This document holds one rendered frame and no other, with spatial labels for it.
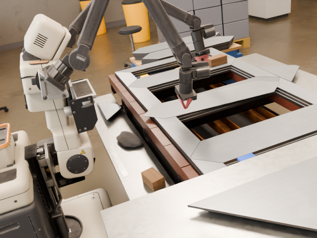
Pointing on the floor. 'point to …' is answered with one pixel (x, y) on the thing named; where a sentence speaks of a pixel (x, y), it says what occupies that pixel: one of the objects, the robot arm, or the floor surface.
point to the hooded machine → (269, 9)
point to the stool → (130, 39)
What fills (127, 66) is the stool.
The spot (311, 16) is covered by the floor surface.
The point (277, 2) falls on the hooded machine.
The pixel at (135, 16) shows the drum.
